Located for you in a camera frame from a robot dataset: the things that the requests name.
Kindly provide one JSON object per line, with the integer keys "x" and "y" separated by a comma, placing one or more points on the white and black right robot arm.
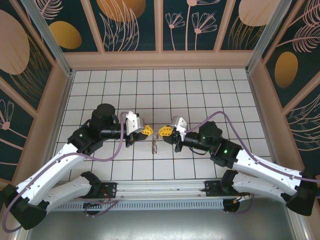
{"x": 262, "y": 172}

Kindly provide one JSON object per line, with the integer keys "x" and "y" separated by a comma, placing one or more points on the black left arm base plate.
{"x": 112, "y": 192}

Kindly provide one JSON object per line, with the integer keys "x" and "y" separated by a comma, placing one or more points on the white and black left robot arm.
{"x": 50, "y": 172}

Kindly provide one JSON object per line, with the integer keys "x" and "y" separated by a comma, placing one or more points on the grey metal sheet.
{"x": 162, "y": 225}

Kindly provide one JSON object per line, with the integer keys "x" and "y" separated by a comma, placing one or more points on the aluminium mounting rail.
{"x": 162, "y": 187}

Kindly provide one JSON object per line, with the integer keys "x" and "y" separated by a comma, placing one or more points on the yellow power connector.
{"x": 236, "y": 200}

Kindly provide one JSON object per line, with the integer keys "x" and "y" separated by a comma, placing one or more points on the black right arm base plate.
{"x": 211, "y": 188}

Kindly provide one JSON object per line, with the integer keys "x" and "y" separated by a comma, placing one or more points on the aluminium frame post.
{"x": 55, "y": 46}
{"x": 267, "y": 37}

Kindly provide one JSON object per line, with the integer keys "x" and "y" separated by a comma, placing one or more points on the aluminium side frame rail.
{"x": 21, "y": 237}
{"x": 298, "y": 225}

